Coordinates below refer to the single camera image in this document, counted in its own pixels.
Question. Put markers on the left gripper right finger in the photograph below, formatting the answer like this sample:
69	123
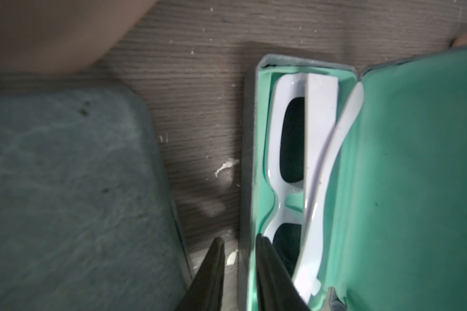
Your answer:
275	290

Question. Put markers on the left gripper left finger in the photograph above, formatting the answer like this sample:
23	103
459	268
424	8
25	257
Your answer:
206	290

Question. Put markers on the grey case white sunglasses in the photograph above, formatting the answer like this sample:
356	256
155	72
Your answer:
395	215

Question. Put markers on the grey case tortoise sunglasses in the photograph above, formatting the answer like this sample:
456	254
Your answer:
87	218

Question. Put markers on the pink case red glasses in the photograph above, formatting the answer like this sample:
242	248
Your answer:
63	36

